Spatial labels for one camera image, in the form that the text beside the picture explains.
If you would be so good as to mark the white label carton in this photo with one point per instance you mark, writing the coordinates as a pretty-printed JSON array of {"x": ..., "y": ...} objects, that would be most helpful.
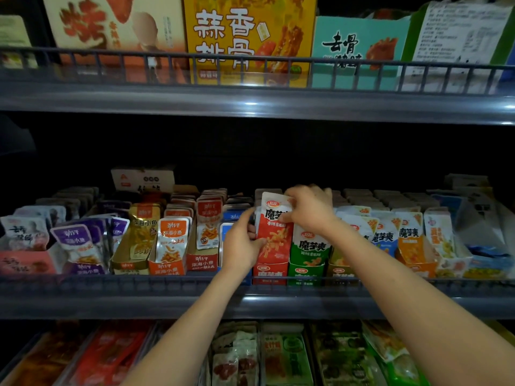
[{"x": 459, "y": 40}]

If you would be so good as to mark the grey metal store shelf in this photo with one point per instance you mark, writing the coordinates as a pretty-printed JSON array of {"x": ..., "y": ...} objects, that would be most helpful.
[{"x": 241, "y": 100}]

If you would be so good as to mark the dark orange snack packs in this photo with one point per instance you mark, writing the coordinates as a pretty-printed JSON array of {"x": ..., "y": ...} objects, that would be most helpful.
[{"x": 44, "y": 362}]

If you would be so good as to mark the green printed carton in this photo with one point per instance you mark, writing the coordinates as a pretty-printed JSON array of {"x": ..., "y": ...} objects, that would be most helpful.
[{"x": 362, "y": 48}]

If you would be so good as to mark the person's left hand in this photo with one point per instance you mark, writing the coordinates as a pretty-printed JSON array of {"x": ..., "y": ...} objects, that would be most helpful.
[{"x": 240, "y": 249}]

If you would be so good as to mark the person's right hand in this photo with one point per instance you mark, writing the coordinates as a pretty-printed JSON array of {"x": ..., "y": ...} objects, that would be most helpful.
[{"x": 312, "y": 209}]

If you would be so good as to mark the green snack packets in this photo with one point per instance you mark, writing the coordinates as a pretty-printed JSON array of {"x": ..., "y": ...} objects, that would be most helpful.
[{"x": 402, "y": 366}]

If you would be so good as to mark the yellow label dark carton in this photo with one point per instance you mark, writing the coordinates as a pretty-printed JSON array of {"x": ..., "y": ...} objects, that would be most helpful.
[{"x": 14, "y": 40}]

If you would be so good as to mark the person's left forearm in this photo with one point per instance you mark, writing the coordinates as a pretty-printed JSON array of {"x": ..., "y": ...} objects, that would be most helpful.
[{"x": 185, "y": 333}]

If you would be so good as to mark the clear plastic tray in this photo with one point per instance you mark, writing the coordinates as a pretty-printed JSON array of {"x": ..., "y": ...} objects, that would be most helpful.
[
  {"x": 66, "y": 380},
  {"x": 6, "y": 374},
  {"x": 207, "y": 370}
]

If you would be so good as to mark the green orange display carton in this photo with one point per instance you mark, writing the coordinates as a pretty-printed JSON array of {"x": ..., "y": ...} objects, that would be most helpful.
[{"x": 286, "y": 357}]

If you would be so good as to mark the orange yellow printed carton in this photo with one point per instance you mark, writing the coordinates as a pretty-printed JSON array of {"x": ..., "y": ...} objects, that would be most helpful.
[{"x": 249, "y": 32}]

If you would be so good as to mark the pink white display carton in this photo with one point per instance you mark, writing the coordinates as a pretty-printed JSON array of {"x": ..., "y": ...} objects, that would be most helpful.
[{"x": 24, "y": 261}]

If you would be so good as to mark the row of snack display cartons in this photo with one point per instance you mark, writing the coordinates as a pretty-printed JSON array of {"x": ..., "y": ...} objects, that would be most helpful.
[{"x": 386, "y": 237}]

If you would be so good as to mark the handful of red white-top packets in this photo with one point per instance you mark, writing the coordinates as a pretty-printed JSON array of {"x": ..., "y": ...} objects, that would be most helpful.
[{"x": 275, "y": 233}]

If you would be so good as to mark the person's right forearm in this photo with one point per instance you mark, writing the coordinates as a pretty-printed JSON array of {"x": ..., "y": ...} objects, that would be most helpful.
[{"x": 426, "y": 309}]

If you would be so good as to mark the pile of red snack packets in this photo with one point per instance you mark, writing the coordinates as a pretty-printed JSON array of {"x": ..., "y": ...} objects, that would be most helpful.
[{"x": 113, "y": 353}]

